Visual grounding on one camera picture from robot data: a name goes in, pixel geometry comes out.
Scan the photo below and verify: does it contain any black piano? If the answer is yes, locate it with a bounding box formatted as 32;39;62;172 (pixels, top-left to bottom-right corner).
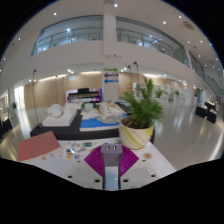
65;87;103;104

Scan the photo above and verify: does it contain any flat pink board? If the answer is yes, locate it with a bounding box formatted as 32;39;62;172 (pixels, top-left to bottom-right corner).
16;130;62;163

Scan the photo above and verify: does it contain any architectural model on blue base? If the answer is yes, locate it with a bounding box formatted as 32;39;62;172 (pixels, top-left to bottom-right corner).
79;101;129;133

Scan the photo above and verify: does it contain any pillar sign with coloured arrows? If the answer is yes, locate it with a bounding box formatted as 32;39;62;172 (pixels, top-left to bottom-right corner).
102;64;120;103

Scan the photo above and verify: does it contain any small grey-purple charger block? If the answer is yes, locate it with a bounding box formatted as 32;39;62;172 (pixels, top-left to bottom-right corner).
100;143;123;192

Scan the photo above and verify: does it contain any green plant in white planter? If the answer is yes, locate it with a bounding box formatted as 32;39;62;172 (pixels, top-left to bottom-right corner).
154;87;166;100

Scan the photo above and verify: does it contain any group of black chairs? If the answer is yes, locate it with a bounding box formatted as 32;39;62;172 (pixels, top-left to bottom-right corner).
194;101;218;125
0;118;14;138

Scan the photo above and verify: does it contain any small green floor plant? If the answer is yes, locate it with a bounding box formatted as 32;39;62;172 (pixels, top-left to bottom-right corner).
11;101;18;116

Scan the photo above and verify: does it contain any potted plant in striped pot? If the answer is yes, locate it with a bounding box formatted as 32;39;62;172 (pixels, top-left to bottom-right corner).
118;77;165;151

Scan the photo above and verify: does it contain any sheet of colourful stickers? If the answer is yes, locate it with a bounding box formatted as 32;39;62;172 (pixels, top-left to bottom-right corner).
61;141;101;161

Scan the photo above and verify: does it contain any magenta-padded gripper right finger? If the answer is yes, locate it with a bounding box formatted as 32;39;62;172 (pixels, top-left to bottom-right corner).
118;145;160;190

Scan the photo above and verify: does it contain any white architectural model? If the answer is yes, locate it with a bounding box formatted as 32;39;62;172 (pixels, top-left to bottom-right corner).
42;103;80;128

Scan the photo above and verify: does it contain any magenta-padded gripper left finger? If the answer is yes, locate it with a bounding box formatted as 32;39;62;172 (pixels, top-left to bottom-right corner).
63;145;105;190

